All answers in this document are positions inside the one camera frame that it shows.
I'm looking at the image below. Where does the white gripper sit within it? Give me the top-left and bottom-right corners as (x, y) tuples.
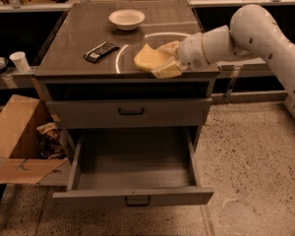
(151, 32), (209, 79)

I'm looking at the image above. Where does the yellow sponge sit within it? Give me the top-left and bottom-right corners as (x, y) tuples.
(134, 44), (171, 72)

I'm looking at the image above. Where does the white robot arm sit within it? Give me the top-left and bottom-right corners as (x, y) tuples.
(158, 4), (295, 119)

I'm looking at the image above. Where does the closed grey upper drawer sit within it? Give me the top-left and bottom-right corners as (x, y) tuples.
(47, 98), (211, 129)

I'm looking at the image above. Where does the grey drawer cabinet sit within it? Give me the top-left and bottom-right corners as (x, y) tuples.
(34, 1), (219, 154)

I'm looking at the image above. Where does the open grey lower drawer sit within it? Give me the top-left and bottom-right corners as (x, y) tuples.
(53, 127), (213, 208)

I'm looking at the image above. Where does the white bowl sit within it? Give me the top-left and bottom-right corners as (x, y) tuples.
(109, 9), (145, 30)

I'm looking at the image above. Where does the black snack bar wrapper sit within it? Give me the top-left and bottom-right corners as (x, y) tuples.
(84, 41), (119, 63)

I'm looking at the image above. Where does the crumpled snack bag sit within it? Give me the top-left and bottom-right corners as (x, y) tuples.
(36, 122), (66, 159)

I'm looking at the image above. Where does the white paper cup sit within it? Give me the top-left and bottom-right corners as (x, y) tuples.
(9, 51), (30, 72)

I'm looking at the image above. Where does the brown cardboard box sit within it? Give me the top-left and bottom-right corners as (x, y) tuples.
(0, 94), (70, 186)

